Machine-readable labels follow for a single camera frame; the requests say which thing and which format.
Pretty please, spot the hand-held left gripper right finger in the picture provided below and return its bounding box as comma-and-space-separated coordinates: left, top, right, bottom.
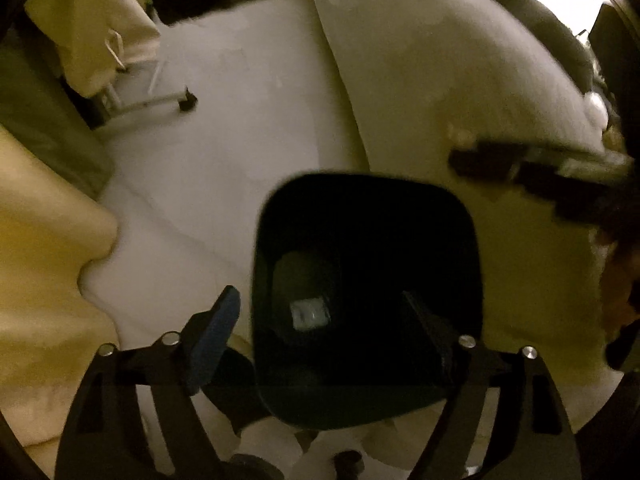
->
402, 290, 585, 480

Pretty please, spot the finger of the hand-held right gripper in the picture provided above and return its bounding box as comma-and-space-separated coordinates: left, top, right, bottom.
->
448, 140, 532, 183

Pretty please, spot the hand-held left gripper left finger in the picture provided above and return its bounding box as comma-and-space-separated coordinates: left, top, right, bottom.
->
54, 285, 242, 480

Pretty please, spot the black plastic bin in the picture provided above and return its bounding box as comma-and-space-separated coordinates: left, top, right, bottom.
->
252, 172, 484, 429

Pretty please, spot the person's right hand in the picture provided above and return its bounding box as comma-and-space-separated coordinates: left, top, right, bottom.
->
596, 229, 640, 334

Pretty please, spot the bed with grey sheet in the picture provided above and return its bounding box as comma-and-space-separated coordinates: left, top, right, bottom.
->
305, 0, 632, 428

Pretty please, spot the small shiny wrapper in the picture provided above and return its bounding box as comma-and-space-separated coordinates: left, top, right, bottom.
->
289, 299, 332, 332

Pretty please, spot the dark grey fleece blanket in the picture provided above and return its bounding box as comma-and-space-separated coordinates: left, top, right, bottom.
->
492, 0, 597, 100

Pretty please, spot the yellow cloth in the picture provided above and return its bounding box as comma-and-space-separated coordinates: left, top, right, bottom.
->
0, 125, 122, 466

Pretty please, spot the white metal clothes rack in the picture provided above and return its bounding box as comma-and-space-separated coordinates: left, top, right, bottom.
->
92, 57, 199, 128

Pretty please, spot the beige hanging coat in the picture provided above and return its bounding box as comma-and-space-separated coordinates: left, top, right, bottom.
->
22, 0, 162, 100

